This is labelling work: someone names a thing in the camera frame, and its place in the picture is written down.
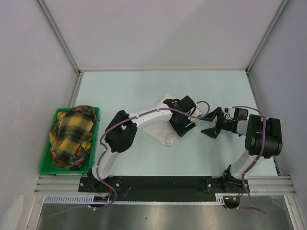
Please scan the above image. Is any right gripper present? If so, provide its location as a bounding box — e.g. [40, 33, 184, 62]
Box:
[199, 106, 234, 138]

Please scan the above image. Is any white long sleeve shirt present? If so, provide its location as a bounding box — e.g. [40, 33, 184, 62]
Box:
[141, 93, 185, 147]

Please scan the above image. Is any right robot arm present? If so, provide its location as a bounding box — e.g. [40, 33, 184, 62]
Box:
[202, 106, 283, 193]

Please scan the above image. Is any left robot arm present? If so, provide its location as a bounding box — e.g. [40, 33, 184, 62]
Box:
[87, 96, 202, 192]

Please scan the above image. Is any yellow plaid shirt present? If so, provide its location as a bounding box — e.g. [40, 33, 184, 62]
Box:
[49, 105, 97, 171]

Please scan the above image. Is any green plastic bin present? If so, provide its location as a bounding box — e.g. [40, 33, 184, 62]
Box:
[39, 107, 100, 175]

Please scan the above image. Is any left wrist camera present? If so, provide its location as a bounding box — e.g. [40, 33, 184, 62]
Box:
[190, 106, 203, 119]

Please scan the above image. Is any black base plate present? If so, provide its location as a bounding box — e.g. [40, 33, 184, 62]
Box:
[78, 175, 250, 202]

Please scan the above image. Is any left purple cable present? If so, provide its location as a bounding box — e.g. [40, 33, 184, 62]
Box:
[47, 100, 211, 218]

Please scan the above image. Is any white cable duct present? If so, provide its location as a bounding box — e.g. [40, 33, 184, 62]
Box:
[44, 194, 225, 205]

